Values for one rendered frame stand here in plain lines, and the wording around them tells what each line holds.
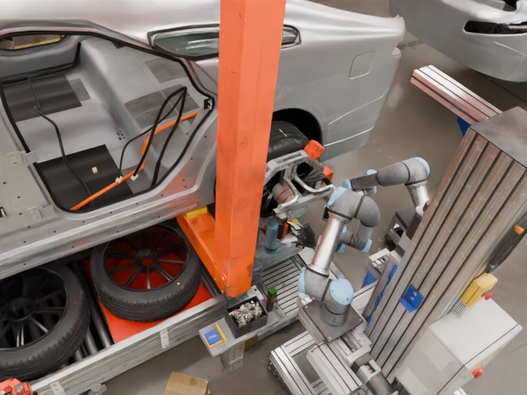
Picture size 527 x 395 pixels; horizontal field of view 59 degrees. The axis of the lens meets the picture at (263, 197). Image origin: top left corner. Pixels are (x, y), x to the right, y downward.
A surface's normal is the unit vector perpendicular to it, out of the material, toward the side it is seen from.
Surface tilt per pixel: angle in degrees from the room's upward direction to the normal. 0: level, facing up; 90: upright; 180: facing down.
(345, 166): 0
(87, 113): 0
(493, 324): 0
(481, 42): 89
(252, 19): 90
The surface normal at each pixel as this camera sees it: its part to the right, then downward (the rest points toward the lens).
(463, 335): 0.09, -0.69
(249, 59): 0.53, 0.65
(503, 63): -0.24, 0.81
